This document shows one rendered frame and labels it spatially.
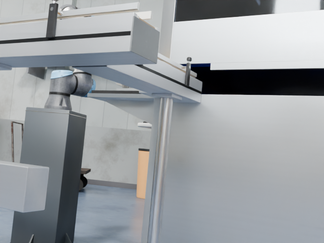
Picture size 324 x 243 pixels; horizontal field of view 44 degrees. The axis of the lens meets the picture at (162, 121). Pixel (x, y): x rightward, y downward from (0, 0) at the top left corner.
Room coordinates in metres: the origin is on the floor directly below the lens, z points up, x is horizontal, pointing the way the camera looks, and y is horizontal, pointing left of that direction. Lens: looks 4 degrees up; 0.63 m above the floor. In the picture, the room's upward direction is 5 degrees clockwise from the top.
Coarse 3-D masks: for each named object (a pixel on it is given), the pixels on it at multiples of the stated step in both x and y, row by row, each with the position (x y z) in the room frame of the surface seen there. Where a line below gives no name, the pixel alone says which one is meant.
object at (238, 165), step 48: (240, 96) 1.61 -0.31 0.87; (288, 96) 1.52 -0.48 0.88; (192, 144) 1.70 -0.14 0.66; (240, 144) 1.60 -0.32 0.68; (288, 144) 1.51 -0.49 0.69; (192, 192) 1.70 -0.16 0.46; (240, 192) 1.60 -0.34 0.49; (288, 192) 1.51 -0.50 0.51; (192, 240) 1.69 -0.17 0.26; (240, 240) 1.59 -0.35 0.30; (288, 240) 1.50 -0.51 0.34
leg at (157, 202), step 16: (160, 96) 1.52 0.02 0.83; (176, 96) 1.53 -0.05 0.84; (160, 112) 1.54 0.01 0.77; (160, 128) 1.53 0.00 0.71; (160, 144) 1.53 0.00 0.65; (160, 160) 1.53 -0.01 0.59; (160, 176) 1.53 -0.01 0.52; (160, 192) 1.53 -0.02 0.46; (160, 208) 1.53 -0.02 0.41; (160, 224) 1.54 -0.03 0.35; (160, 240) 1.55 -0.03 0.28
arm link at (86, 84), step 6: (78, 72) 2.26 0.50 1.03; (84, 72) 2.27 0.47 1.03; (78, 78) 2.24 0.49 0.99; (84, 78) 2.26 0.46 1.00; (90, 78) 2.30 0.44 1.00; (78, 84) 2.22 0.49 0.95; (84, 84) 2.25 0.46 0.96; (90, 84) 2.28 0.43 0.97; (78, 90) 2.24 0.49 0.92; (84, 90) 2.26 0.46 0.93; (90, 90) 2.29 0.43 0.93; (84, 96) 2.31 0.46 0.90
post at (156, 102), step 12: (168, 0) 1.79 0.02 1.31; (168, 12) 1.79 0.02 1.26; (168, 24) 1.79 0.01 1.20; (168, 36) 1.78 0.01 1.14; (168, 48) 1.78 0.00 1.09; (156, 108) 1.80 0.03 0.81; (156, 120) 1.79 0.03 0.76; (156, 132) 1.79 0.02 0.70; (144, 204) 1.80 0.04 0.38; (144, 216) 1.80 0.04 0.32; (144, 228) 1.80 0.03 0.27; (144, 240) 1.80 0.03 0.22
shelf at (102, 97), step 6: (90, 96) 2.00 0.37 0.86; (96, 96) 1.98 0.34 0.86; (102, 96) 1.96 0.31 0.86; (108, 96) 1.94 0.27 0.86; (114, 96) 1.93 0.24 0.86; (120, 96) 1.91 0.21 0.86; (126, 96) 1.89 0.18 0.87; (132, 96) 1.88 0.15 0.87; (138, 96) 1.86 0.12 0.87; (144, 96) 1.85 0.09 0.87; (150, 96) 1.83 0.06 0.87
